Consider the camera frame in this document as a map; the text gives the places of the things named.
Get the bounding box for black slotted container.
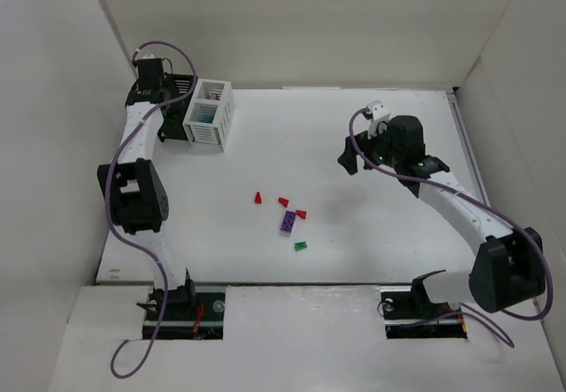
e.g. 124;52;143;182
157;73;198;142

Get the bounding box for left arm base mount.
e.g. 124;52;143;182
157;284;226;341

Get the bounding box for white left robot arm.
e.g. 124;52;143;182
97;55;196;311

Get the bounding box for teal lego brick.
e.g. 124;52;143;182
198;117;214;124

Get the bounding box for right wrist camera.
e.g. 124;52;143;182
363;101;391;139

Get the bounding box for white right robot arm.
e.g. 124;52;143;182
338;108;555;319

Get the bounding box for purple flat lego brick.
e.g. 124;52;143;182
279;211;296;236

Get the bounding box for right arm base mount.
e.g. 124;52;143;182
377;271;468;340

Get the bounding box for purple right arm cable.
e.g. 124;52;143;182
348;106;555;350

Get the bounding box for white slotted container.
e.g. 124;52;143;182
182;79;236;151

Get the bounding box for green curved lego piece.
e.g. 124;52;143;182
294;242;308;251

